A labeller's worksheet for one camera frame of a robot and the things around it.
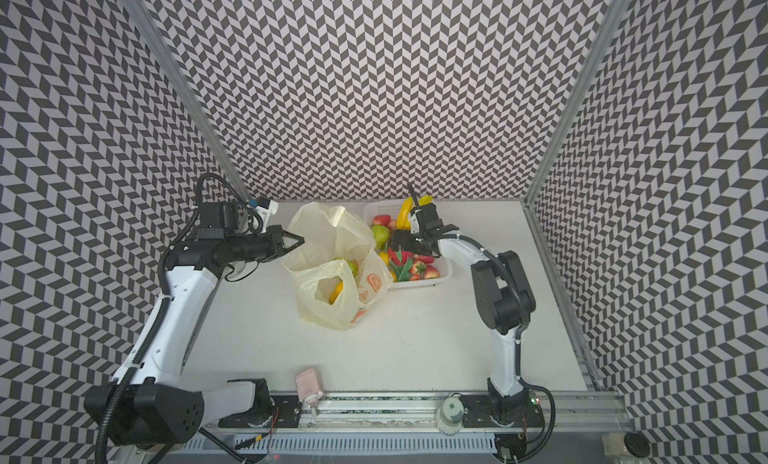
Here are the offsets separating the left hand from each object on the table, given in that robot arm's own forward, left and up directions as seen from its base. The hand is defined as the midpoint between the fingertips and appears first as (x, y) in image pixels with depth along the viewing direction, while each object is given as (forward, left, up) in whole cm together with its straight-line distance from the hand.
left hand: (303, 242), depth 72 cm
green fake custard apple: (+15, -18, -17) cm, 29 cm away
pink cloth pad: (-27, -2, -21) cm, 34 cm away
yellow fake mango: (-2, -5, -23) cm, 24 cm away
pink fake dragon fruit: (+7, -24, -20) cm, 32 cm away
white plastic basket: (+29, -20, -20) cm, 40 cm away
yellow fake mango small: (+8, -19, -19) cm, 28 cm away
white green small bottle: (-34, -34, -17) cm, 51 cm away
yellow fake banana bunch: (+24, -25, -19) cm, 40 cm away
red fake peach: (+25, -17, -21) cm, 37 cm away
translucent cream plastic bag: (-9, -9, +6) cm, 14 cm away
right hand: (+12, -24, -22) cm, 34 cm away
